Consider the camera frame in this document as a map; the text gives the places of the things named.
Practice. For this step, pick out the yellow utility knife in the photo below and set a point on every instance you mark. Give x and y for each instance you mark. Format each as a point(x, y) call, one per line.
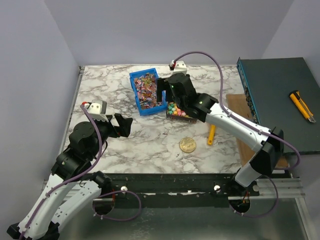
point(301, 106)

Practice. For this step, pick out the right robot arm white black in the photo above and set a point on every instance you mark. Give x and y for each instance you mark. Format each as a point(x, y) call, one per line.
point(266, 143)

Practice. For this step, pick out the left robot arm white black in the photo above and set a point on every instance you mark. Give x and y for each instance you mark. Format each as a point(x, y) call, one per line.
point(51, 211)

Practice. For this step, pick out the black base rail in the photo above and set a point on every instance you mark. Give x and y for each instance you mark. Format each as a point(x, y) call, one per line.
point(182, 190)

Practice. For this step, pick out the yellow plastic scoop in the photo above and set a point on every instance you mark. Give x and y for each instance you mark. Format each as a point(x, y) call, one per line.
point(211, 135)

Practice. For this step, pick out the blue plastic candy bin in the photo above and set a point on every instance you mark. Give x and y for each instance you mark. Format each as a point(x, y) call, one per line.
point(144, 86)

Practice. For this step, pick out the wooden board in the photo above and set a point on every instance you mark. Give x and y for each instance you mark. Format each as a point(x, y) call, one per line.
point(238, 104)

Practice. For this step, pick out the gold round lid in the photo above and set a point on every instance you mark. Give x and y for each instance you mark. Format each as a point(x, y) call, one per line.
point(187, 144)

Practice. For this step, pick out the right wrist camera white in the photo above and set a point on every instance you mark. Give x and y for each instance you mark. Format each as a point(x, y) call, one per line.
point(178, 66)

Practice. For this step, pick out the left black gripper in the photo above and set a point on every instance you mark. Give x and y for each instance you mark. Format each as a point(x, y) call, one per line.
point(123, 129)

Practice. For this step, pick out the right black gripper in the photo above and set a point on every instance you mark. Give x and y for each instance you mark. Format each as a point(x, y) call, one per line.
point(167, 83)

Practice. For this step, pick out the dark green box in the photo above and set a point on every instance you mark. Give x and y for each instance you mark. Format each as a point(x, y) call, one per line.
point(267, 84)

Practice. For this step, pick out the metal tin of star candies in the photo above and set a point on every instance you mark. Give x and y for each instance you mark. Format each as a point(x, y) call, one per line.
point(176, 114)

